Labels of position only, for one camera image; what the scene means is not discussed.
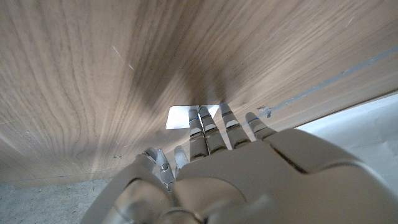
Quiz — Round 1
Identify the white receipt paper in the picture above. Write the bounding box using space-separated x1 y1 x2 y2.
165 105 221 130

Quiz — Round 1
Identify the white backdrop cloth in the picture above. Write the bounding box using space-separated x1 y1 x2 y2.
295 91 398 194

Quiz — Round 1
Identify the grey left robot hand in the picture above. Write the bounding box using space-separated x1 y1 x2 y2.
80 103 398 224

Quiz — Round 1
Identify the grey tape outline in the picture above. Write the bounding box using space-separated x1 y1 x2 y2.
257 45 398 119

